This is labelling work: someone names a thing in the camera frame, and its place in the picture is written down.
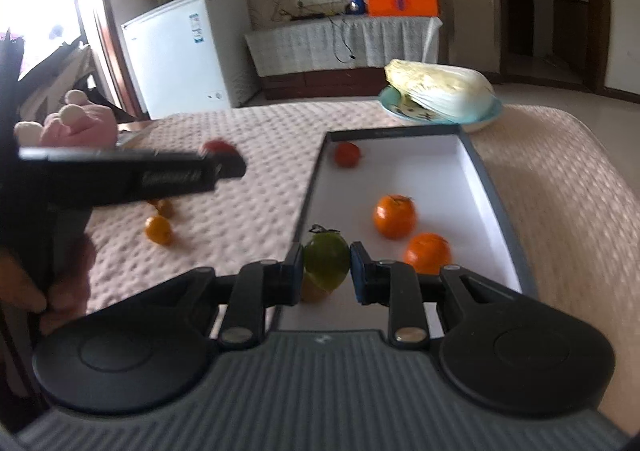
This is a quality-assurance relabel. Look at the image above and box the light blue plate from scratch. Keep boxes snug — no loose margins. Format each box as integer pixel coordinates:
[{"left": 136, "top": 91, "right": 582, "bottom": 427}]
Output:
[{"left": 377, "top": 85, "right": 503, "bottom": 133}]

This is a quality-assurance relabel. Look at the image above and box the wooden window frame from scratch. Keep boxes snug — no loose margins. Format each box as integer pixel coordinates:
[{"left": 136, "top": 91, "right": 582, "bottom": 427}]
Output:
[{"left": 67, "top": 0, "right": 151, "bottom": 119}]

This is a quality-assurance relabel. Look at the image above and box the pale checkered tablecloth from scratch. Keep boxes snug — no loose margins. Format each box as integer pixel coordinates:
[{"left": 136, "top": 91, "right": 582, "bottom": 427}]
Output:
[{"left": 244, "top": 16, "right": 443, "bottom": 82}]

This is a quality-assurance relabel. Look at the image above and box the green fruit with stem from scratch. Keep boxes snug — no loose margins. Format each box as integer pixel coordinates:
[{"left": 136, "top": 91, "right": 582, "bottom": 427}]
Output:
[{"left": 302, "top": 226, "right": 352, "bottom": 292}]

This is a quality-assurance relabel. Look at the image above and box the napa cabbage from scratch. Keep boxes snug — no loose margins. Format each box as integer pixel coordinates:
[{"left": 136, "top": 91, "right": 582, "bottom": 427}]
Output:
[{"left": 384, "top": 58, "right": 496, "bottom": 122}]

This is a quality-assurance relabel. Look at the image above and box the wooden television cabinet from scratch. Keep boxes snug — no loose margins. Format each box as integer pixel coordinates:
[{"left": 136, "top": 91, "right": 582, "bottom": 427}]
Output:
[{"left": 260, "top": 66, "right": 401, "bottom": 100}]

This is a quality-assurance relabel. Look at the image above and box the black cable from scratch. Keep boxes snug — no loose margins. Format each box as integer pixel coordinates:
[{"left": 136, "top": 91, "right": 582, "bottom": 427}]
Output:
[{"left": 332, "top": 16, "right": 357, "bottom": 62}]

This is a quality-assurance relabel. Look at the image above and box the tangerine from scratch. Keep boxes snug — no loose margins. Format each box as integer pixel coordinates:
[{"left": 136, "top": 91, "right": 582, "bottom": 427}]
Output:
[
  {"left": 373, "top": 194, "right": 417, "bottom": 239},
  {"left": 404, "top": 232, "right": 452, "bottom": 276}
]

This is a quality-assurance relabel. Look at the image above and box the grey striped cloth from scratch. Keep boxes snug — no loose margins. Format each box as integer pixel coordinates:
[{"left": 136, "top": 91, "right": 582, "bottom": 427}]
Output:
[{"left": 20, "top": 45, "right": 103, "bottom": 118}]

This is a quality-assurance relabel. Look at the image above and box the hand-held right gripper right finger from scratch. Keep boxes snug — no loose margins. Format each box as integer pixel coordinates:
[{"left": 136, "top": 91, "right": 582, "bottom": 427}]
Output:
[{"left": 350, "top": 241, "right": 525, "bottom": 348}]

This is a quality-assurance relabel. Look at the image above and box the person's left hand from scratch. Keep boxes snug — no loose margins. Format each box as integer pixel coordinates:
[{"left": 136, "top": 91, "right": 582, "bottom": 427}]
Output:
[{"left": 0, "top": 236, "right": 98, "bottom": 338}]

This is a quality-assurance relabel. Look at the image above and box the small red apple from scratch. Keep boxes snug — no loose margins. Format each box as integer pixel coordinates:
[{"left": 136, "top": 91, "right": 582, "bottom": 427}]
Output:
[
  {"left": 202, "top": 139, "right": 238, "bottom": 158},
  {"left": 334, "top": 142, "right": 362, "bottom": 168}
]

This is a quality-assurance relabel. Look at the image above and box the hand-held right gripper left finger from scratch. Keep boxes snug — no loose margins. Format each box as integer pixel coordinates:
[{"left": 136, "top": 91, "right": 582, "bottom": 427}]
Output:
[{"left": 150, "top": 245, "right": 306, "bottom": 350}]

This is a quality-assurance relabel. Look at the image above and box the white chest freezer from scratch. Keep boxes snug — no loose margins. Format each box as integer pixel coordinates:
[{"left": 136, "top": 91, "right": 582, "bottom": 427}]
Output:
[{"left": 121, "top": 0, "right": 251, "bottom": 120}]

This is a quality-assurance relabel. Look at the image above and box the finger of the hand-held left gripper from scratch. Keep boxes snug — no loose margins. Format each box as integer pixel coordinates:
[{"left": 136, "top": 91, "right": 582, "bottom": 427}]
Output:
[{"left": 212, "top": 152, "right": 247, "bottom": 180}]

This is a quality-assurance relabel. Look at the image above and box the pink plush toy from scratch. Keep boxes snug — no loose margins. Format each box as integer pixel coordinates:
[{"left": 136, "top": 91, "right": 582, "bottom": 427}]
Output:
[{"left": 42, "top": 90, "right": 119, "bottom": 148}]

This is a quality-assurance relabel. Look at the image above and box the grey cardboard box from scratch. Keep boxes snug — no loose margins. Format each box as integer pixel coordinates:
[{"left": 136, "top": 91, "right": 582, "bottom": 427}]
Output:
[{"left": 270, "top": 125, "right": 538, "bottom": 332}]

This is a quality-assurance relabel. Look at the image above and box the dark power strip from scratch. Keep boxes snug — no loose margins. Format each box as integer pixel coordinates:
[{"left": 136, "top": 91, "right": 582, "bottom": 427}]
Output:
[{"left": 290, "top": 11, "right": 346, "bottom": 22}]

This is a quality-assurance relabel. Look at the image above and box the dark wooden door frame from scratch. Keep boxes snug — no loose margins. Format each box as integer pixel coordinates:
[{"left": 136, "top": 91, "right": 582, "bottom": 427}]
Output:
[{"left": 495, "top": 0, "right": 612, "bottom": 96}]

